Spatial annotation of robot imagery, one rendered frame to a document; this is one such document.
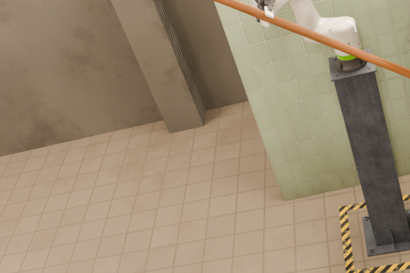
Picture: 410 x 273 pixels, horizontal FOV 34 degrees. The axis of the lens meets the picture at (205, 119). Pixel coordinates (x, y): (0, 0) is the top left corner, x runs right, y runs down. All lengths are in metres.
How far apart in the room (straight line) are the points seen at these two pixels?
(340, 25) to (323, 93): 0.87
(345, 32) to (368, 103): 0.41
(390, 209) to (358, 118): 0.66
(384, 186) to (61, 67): 3.00
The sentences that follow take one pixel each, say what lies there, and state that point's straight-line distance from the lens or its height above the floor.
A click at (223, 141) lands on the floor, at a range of 5.30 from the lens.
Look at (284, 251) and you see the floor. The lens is 4.26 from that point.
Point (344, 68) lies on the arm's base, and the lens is 3.39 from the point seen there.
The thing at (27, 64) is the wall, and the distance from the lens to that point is 5.83.
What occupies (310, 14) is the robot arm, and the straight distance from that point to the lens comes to 3.31.
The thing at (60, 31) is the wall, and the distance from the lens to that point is 5.58.
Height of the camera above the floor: 3.00
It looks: 32 degrees down
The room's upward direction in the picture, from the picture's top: 22 degrees counter-clockwise
